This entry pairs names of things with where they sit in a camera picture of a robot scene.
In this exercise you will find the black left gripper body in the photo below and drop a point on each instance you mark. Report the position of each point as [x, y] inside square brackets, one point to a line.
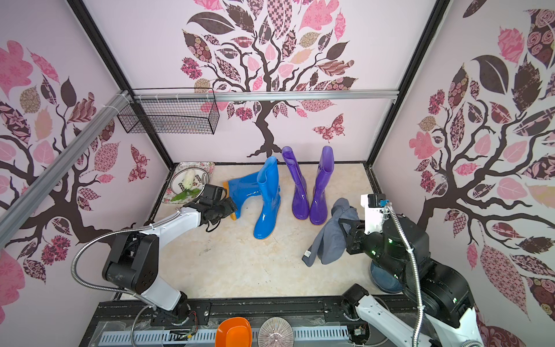
[224, 210]

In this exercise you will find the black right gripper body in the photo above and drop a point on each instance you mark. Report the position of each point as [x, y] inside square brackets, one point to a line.
[353, 236]

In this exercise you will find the grey cloth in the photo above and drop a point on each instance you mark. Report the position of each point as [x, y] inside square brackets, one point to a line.
[330, 244]

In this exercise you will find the blue boot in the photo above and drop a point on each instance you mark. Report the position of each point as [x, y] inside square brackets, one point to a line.
[239, 190]
[269, 186]

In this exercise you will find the purple boot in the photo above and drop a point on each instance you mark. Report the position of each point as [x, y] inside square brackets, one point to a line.
[319, 207]
[300, 203]

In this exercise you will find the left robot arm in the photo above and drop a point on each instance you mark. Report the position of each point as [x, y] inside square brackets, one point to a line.
[133, 263]

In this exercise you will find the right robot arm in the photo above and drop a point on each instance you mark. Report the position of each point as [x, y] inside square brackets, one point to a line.
[443, 299]

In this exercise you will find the floral tray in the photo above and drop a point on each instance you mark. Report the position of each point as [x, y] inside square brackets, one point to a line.
[208, 166]

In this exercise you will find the patterned plate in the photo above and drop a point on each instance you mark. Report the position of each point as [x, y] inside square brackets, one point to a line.
[189, 180]

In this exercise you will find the white flower with leaves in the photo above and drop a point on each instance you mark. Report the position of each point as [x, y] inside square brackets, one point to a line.
[183, 196]

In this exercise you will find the blue ceramic bowl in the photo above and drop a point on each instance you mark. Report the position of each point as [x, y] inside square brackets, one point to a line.
[383, 280]

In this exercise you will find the right flexible metal conduit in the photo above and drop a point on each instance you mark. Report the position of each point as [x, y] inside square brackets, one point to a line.
[413, 265]

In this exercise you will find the flexible metal conduit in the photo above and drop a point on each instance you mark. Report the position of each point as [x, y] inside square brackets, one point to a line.
[86, 247]
[413, 265]

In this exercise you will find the left flexible metal conduit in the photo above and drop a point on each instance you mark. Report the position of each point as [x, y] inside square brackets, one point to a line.
[86, 247]

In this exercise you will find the orange plastic bowl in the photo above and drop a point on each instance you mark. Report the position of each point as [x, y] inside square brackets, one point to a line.
[234, 332]

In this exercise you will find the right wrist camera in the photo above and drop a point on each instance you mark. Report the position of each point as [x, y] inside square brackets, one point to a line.
[375, 212]

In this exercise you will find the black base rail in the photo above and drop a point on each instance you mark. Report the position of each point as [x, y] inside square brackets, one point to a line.
[328, 308]

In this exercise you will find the black wire basket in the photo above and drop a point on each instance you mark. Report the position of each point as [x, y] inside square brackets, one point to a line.
[171, 111]

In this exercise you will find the aluminium rail back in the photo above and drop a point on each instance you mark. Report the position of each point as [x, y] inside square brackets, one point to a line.
[269, 96]

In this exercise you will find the aluminium rail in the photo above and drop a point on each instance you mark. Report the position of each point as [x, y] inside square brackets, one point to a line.
[13, 220]
[269, 96]

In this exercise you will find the aluminium rail left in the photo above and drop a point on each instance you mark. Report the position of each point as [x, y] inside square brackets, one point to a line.
[13, 220]

